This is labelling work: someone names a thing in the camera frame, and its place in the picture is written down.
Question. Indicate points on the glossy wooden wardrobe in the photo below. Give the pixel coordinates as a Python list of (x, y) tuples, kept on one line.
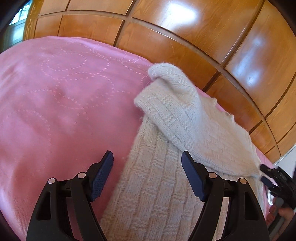
[(242, 53)]

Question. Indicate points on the pink bedspread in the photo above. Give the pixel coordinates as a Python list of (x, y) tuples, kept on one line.
[(64, 103)]

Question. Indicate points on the person's right hand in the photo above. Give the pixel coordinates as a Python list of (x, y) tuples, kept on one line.
[(287, 213)]

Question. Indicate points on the cream knitted sweater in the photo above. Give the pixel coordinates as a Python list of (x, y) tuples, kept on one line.
[(153, 199)]

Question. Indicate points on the window with glass panes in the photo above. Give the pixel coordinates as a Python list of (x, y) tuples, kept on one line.
[(14, 32)]

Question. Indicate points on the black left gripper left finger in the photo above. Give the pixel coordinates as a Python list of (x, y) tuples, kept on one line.
[(62, 203)]

